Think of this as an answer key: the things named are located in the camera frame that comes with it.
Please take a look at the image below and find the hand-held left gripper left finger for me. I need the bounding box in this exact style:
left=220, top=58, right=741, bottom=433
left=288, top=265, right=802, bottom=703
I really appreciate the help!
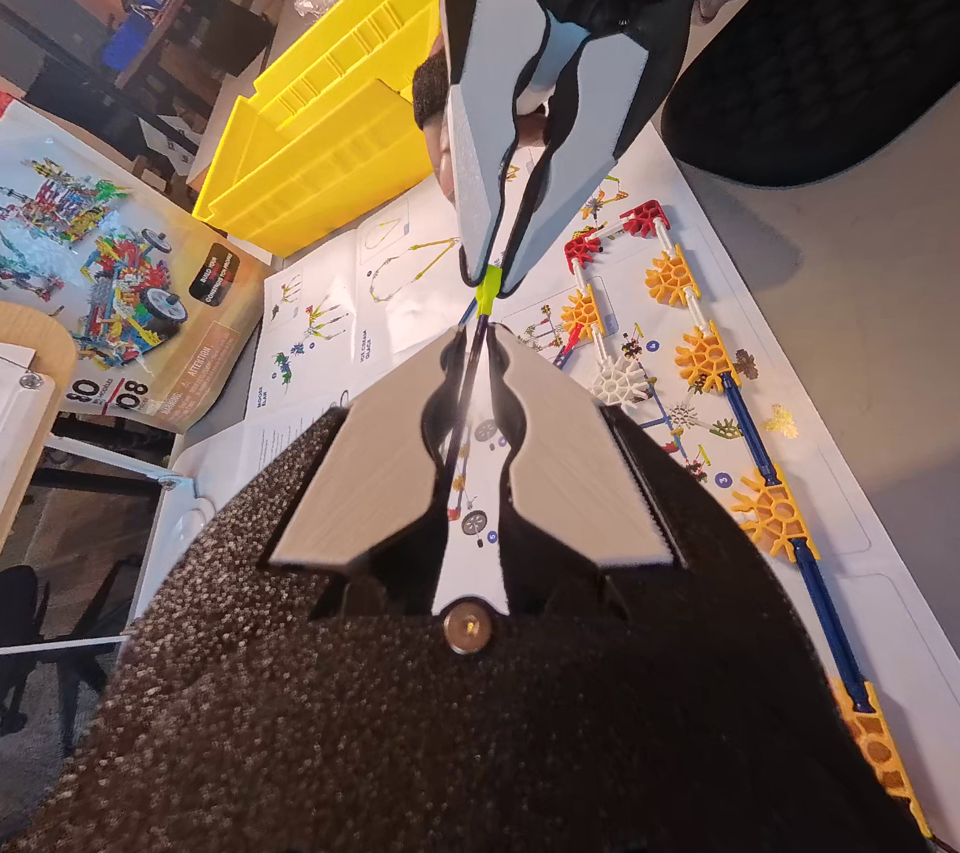
left=267, top=333, right=472, bottom=607

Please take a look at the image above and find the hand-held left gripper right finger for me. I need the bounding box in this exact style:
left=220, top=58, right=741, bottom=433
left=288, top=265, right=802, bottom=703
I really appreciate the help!
left=489, top=328, right=676, bottom=611

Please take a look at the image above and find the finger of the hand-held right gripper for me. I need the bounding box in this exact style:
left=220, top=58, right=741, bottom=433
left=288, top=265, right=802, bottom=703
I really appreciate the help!
left=444, top=0, right=553, bottom=284
left=495, top=31, right=654, bottom=299

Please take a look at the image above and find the purple plastic rod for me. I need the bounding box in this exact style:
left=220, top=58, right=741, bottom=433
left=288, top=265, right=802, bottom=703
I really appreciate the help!
left=444, top=318, right=490, bottom=494

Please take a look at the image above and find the yellow plastic parts bin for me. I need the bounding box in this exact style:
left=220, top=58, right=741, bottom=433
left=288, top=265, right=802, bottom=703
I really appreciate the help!
left=192, top=0, right=459, bottom=259

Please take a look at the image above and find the yellow-green clip connector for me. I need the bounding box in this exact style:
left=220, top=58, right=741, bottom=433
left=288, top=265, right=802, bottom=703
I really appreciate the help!
left=474, top=261, right=505, bottom=329

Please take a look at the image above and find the person's right hand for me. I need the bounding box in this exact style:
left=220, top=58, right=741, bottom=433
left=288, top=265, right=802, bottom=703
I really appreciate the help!
left=413, top=51, right=456, bottom=202

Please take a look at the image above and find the white building instruction sheet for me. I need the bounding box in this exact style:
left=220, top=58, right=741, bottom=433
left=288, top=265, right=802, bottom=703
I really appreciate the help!
left=225, top=118, right=960, bottom=853

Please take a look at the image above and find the black chair seat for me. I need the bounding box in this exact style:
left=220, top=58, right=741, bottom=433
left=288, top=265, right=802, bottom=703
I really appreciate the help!
left=660, top=0, right=960, bottom=190

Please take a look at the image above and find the cardboard toy set box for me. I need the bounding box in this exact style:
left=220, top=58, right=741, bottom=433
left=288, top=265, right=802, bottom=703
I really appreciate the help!
left=0, top=96, right=274, bottom=434

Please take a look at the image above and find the colourful rod connector frame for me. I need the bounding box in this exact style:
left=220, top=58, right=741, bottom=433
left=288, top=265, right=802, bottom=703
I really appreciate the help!
left=518, top=198, right=939, bottom=839

